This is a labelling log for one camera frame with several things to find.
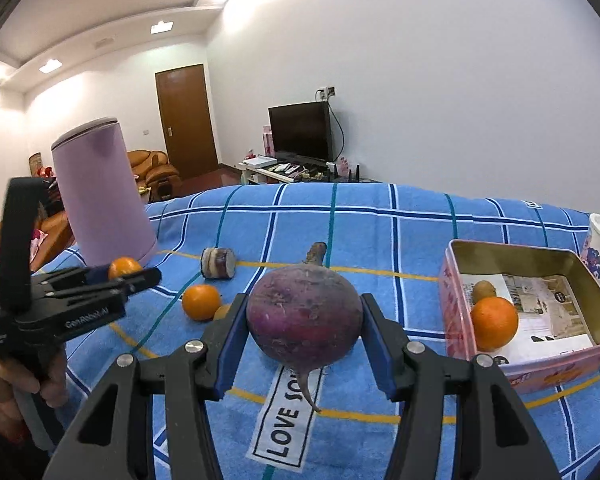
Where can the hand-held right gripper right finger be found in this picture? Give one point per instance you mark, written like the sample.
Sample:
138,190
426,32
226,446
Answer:
382,355

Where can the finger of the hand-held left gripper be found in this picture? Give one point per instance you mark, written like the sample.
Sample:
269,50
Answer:
75,275
135,280

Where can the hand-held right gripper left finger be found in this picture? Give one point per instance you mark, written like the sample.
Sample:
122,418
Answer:
230,347

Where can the small orange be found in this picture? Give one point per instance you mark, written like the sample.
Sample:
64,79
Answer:
125,266
201,302

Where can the purple beetroot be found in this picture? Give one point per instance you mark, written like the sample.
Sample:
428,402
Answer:
300,320

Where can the pink tin box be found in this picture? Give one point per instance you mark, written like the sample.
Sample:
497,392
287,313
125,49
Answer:
452,320

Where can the cut taro piece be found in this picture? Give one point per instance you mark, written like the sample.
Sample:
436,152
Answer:
218,262

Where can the person's left hand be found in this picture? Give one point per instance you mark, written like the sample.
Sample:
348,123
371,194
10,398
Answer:
56,385

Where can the orange leather armchair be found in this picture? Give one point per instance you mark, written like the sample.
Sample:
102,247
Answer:
50,230

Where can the orange leather sofa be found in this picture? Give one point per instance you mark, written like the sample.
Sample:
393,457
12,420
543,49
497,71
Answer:
152,167

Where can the blue plaid blanket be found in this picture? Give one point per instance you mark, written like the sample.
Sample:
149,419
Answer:
380,240

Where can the large orange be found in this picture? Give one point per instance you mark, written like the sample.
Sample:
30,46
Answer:
494,322

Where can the brown kiwi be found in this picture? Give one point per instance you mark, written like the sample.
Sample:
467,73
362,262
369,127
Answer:
484,290

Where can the white television stand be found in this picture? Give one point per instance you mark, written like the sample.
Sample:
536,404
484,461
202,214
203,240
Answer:
252,174

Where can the brown wooden door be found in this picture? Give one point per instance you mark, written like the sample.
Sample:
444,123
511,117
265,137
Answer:
187,120

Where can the newspaper lining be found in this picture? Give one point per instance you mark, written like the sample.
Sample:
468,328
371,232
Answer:
545,310

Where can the flat white box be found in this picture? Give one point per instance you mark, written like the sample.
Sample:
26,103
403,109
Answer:
258,161

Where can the rectangular ceiling light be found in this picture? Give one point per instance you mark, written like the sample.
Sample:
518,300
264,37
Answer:
50,65
161,26

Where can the black router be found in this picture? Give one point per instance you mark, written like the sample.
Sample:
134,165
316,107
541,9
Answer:
349,172

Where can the black television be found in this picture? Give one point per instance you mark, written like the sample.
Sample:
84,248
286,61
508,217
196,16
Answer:
300,130

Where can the wall socket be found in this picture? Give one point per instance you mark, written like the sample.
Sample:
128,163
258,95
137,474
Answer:
326,91

